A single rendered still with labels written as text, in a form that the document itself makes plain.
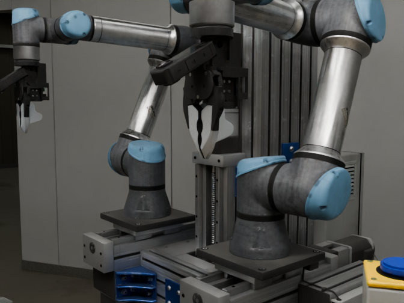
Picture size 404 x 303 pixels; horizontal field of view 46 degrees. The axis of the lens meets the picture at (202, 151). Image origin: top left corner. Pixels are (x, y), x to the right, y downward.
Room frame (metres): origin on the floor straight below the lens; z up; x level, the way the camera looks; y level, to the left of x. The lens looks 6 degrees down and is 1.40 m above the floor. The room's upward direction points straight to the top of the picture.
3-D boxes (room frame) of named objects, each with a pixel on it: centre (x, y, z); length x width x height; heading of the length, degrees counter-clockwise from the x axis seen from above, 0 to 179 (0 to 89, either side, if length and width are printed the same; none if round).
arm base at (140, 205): (1.51, 0.18, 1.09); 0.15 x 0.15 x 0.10
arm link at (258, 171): (1.13, -0.15, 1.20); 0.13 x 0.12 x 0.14; 47
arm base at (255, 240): (1.13, -0.14, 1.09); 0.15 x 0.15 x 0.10
